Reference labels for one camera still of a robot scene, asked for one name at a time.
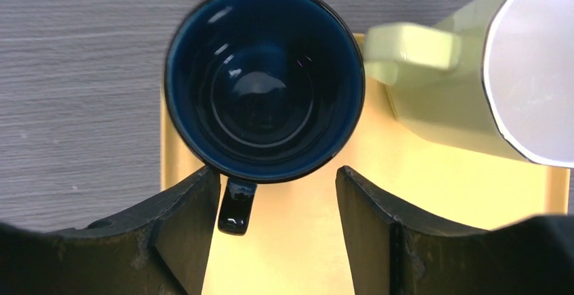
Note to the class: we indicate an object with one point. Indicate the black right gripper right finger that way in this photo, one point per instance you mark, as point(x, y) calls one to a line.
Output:
point(395, 247)

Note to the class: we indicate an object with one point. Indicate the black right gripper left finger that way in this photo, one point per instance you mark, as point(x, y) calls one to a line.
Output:
point(158, 246)

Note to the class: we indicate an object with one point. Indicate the navy blue mug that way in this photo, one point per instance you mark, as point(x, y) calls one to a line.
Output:
point(262, 91)

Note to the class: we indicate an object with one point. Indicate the yellow cream mug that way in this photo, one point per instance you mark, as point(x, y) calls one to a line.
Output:
point(495, 77)

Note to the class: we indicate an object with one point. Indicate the yellow serving tray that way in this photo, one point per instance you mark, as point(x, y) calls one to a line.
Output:
point(295, 243)

